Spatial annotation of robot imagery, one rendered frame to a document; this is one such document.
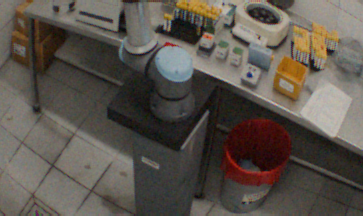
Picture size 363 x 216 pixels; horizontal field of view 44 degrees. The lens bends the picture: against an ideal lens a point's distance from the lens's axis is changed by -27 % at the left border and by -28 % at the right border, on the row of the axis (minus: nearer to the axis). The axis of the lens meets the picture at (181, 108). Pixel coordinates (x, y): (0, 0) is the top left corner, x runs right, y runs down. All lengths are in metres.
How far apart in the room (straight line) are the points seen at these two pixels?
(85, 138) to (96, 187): 0.36
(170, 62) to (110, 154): 1.31
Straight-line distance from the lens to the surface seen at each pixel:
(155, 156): 2.17
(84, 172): 3.06
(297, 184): 3.14
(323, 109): 2.30
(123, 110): 2.08
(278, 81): 2.28
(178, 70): 1.90
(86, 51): 3.34
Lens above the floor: 2.46
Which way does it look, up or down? 47 degrees down
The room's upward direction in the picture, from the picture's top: 6 degrees clockwise
